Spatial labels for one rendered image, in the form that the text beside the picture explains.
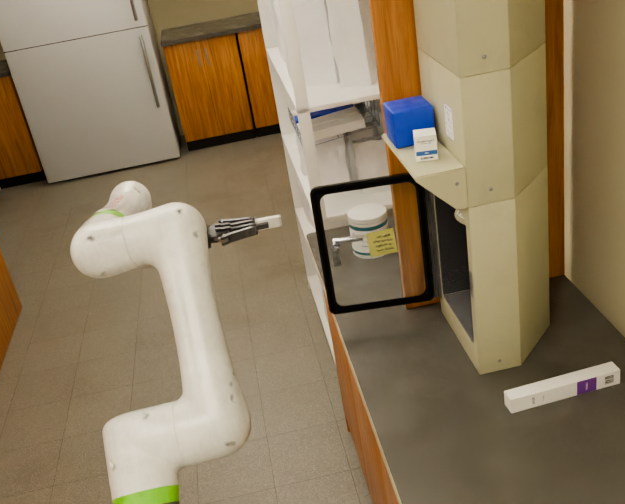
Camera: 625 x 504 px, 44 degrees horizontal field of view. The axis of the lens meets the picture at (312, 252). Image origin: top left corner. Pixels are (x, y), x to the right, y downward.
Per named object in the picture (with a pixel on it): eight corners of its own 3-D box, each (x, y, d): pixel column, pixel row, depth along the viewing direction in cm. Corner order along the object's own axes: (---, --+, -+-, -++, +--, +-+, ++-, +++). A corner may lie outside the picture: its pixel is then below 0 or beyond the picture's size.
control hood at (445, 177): (427, 161, 203) (424, 124, 198) (468, 208, 174) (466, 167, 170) (384, 169, 202) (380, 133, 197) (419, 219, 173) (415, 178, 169)
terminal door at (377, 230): (435, 300, 221) (423, 171, 202) (330, 315, 222) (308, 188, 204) (434, 298, 222) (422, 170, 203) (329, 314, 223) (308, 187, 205)
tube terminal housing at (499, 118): (523, 292, 226) (514, 28, 191) (573, 354, 197) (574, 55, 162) (441, 311, 224) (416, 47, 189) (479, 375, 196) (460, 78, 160)
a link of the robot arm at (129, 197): (92, 262, 176) (141, 253, 176) (79, 214, 172) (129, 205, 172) (118, 221, 210) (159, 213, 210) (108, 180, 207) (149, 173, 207)
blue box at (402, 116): (424, 128, 196) (421, 94, 191) (436, 141, 187) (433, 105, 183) (386, 136, 195) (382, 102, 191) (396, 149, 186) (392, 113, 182)
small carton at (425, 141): (436, 151, 181) (434, 127, 178) (438, 159, 176) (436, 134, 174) (415, 154, 181) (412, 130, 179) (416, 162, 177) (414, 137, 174)
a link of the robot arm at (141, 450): (186, 496, 143) (168, 396, 149) (104, 517, 143) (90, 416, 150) (201, 497, 156) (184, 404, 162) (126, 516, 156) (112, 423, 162)
